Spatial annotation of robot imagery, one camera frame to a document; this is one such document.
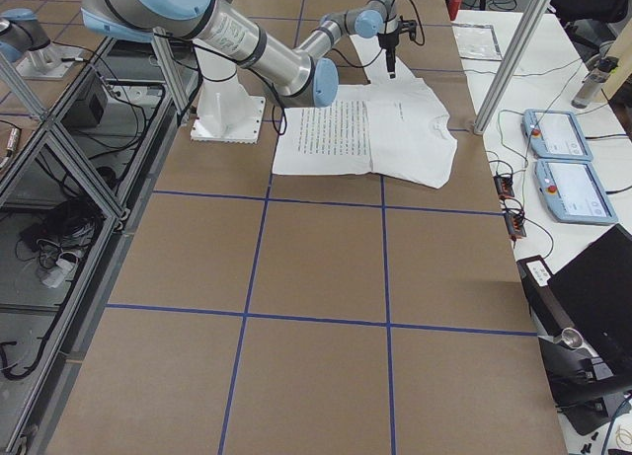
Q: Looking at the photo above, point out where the black laptop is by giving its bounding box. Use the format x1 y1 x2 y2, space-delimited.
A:
517 224 631 435

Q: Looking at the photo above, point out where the upper blue teach pendant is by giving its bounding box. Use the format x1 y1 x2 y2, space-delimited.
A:
522 109 593 162

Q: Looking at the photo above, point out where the clear plastic sheet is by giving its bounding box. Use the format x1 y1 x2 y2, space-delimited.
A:
452 23 503 61

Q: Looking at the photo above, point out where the lower blue teach pendant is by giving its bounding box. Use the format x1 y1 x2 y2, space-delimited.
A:
535 159 618 225

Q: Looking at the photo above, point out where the white long-sleeve printed shirt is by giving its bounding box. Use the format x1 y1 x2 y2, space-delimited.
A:
273 78 457 189

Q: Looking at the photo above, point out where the grey water bottle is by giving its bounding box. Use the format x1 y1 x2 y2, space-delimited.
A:
571 56 619 109

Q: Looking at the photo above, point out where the blue teach pendant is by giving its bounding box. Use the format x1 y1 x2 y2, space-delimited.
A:
535 159 618 225
522 109 593 162

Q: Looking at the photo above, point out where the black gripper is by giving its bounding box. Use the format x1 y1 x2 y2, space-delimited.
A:
378 18 416 79

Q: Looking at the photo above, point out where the aluminium frame post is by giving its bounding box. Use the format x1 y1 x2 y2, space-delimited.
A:
472 0 551 135

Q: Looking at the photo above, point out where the aluminium frame rail structure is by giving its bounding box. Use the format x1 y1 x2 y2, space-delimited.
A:
1 38 200 454

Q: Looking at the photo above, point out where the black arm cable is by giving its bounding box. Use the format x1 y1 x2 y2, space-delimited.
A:
392 0 427 46

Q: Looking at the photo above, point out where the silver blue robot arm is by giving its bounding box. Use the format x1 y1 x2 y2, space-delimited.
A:
81 0 340 108
298 0 422 79

